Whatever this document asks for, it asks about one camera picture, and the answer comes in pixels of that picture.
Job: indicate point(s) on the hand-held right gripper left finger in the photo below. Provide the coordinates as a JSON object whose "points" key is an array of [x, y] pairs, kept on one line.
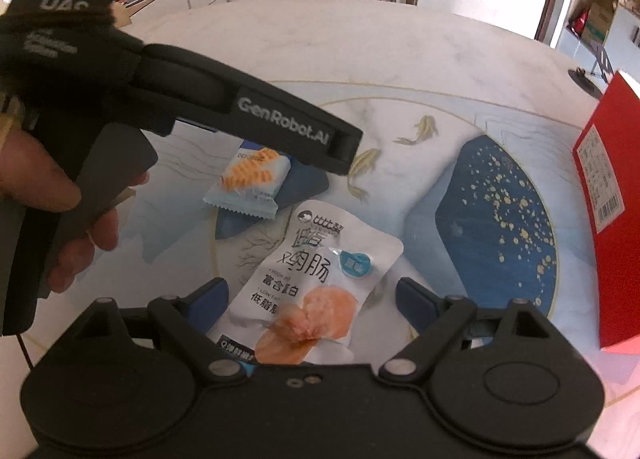
{"points": [[212, 296]]}

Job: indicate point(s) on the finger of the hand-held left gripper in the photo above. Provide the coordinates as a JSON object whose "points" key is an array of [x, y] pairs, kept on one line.
{"points": [[345, 151]]}

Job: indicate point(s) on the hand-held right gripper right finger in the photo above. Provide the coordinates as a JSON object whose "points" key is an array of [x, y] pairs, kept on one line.
{"points": [[415, 301]]}

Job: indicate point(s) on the blue snack packet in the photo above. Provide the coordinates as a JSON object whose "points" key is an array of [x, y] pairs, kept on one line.
{"points": [[250, 179]]}

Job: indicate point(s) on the white sausage packet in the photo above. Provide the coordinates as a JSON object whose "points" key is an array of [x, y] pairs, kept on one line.
{"points": [[310, 259]]}

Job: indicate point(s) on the red cardboard box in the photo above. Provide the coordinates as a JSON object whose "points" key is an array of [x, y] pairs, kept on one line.
{"points": [[620, 239]]}

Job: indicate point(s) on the white marble desktop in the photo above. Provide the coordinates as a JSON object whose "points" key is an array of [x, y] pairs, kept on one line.
{"points": [[400, 64]]}

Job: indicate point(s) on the person's left hand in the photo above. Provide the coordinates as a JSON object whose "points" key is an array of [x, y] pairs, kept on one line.
{"points": [[35, 174]]}

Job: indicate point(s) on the red toy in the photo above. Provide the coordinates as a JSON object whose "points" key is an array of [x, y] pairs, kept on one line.
{"points": [[580, 23]]}

